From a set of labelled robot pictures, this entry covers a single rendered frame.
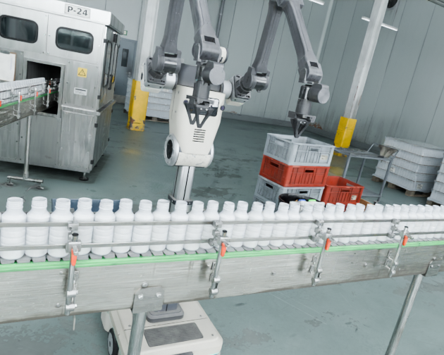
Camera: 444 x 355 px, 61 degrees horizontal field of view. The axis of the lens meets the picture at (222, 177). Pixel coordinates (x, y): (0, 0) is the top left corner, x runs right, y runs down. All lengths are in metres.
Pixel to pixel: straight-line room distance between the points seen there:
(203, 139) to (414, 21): 12.75
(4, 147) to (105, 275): 4.03
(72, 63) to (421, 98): 10.76
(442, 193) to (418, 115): 5.69
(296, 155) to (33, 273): 2.90
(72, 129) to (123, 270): 3.75
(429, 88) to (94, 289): 12.59
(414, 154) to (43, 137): 6.63
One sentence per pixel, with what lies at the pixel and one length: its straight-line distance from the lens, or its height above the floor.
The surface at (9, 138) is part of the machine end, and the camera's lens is 5.09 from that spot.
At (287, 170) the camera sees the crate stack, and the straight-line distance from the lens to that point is 3.68.
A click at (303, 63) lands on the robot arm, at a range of 1.56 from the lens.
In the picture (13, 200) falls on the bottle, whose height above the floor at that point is 1.16.
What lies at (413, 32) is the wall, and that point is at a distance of 14.16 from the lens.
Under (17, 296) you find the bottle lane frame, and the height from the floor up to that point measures 0.90.
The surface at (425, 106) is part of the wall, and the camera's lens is 13.22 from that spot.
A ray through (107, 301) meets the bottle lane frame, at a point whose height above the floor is 0.86.
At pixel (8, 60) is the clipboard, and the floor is 1.28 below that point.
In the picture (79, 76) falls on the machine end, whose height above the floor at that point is 1.25.
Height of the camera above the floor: 1.58
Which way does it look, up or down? 15 degrees down
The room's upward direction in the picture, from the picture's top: 11 degrees clockwise
